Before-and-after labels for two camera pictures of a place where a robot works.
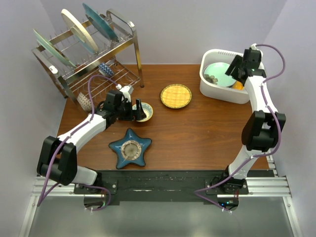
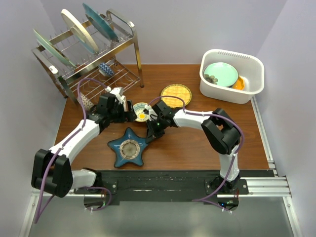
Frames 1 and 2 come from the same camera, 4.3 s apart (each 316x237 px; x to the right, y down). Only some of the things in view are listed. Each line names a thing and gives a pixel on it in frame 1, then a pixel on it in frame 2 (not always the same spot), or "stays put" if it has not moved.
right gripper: [236, 63] → [151, 133]
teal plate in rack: [96, 18] stays put
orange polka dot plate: [238, 85] stays put
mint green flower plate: [215, 73] stays put
